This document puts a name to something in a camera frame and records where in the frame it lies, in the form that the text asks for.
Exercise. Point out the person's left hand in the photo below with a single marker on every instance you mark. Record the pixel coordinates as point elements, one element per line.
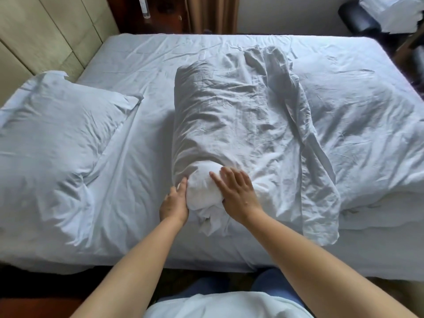
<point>175,205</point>

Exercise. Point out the person's right hand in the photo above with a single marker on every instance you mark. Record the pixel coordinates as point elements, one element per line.
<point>239,195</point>

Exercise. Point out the white duvet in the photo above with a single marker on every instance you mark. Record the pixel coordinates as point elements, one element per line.
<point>248,112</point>

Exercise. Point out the white bed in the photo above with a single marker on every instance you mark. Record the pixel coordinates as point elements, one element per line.
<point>132,56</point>

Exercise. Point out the person's right forearm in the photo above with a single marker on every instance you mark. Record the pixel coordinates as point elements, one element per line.
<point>324,271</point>

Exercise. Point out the person's left forearm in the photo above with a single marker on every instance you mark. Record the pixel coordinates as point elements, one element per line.
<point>132,274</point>

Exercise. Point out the person's blue jeans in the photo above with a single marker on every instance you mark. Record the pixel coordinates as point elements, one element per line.
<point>275,283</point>

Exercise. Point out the person's white shirt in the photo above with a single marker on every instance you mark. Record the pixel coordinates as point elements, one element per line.
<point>228,306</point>

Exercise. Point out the white pillow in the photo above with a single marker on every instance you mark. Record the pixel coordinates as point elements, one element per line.
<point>56,135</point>

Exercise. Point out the beige curtain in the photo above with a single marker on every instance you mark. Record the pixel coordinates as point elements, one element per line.
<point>212,13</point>

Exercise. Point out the clear water bottle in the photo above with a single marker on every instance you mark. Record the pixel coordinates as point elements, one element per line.
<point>144,6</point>

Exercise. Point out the beige padded headboard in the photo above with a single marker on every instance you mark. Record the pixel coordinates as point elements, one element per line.
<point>49,36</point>

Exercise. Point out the white bedding bundle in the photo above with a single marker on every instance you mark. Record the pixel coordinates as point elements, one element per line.
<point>394,11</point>

